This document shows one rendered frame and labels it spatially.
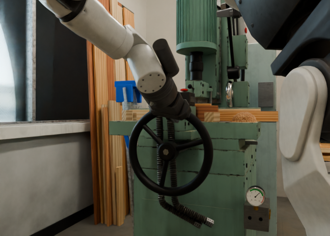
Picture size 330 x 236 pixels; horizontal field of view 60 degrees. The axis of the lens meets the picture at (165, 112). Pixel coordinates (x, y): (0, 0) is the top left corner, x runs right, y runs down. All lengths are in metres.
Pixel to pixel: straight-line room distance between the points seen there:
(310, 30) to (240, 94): 0.90
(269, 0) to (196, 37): 0.69
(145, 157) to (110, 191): 1.40
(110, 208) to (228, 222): 1.58
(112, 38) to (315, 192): 0.42
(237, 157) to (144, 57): 0.57
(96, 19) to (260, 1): 0.29
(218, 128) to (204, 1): 0.52
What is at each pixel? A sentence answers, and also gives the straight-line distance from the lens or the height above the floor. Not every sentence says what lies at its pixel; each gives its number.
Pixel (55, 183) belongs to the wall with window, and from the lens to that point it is 2.43.
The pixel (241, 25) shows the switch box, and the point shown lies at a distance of 1.55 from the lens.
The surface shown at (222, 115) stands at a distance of 1.21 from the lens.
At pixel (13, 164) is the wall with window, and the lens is 2.12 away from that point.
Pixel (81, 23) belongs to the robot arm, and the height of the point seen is 1.08.
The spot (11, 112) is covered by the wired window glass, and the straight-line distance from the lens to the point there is 2.18.
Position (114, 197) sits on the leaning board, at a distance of 2.54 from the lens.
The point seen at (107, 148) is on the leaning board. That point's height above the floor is 0.64.
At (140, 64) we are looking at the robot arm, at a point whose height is 1.04.
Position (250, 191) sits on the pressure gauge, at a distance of 1.01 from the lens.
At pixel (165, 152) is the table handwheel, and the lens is 0.91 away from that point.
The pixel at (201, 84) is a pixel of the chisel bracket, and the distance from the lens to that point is 1.20.
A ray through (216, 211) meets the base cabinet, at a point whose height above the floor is 0.57.
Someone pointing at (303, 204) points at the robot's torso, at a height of 0.79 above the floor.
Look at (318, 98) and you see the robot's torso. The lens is 0.44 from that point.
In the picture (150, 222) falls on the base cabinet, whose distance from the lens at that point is 1.22.
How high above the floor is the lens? 0.93
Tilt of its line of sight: level
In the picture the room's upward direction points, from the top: straight up
